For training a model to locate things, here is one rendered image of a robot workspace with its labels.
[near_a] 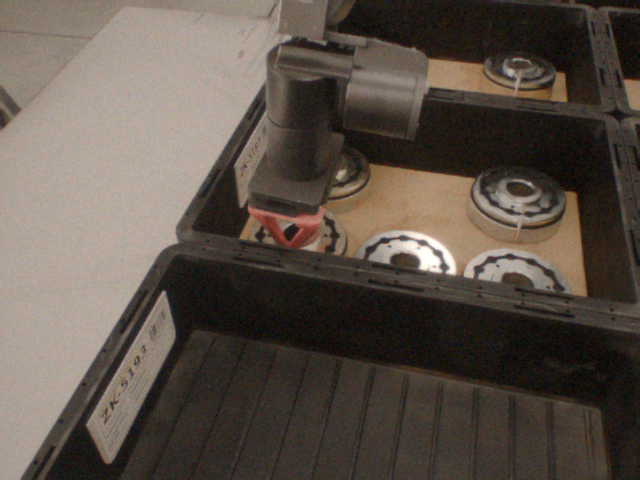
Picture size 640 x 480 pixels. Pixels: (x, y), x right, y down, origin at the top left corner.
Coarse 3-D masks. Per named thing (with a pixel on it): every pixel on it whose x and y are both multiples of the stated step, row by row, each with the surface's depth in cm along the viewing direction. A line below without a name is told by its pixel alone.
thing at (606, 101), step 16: (448, 0) 92; (464, 0) 91; (480, 0) 91; (496, 0) 90; (512, 0) 90; (528, 0) 90; (592, 16) 86; (592, 32) 82; (592, 48) 79; (592, 64) 77; (608, 80) 73; (464, 96) 70; (480, 96) 70; (496, 96) 70; (512, 96) 70; (608, 96) 70; (608, 112) 68
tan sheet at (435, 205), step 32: (384, 192) 74; (416, 192) 74; (448, 192) 74; (352, 224) 69; (384, 224) 69; (416, 224) 69; (448, 224) 69; (576, 224) 69; (352, 256) 66; (544, 256) 66; (576, 256) 66; (576, 288) 62
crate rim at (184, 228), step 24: (264, 96) 70; (432, 96) 70; (456, 96) 70; (576, 120) 68; (600, 120) 67; (240, 144) 64; (216, 168) 60; (624, 168) 60; (624, 192) 58; (192, 216) 55; (624, 216) 55; (192, 240) 53; (216, 240) 53; (240, 240) 53; (624, 240) 53; (336, 264) 51; (360, 264) 51; (384, 264) 51; (480, 288) 49; (504, 288) 49; (528, 288) 49; (600, 312) 47; (624, 312) 47
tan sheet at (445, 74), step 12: (432, 60) 98; (432, 72) 95; (444, 72) 95; (456, 72) 95; (468, 72) 95; (480, 72) 95; (432, 84) 92; (444, 84) 92; (456, 84) 92; (468, 84) 92; (564, 84) 92; (552, 96) 90; (564, 96) 90
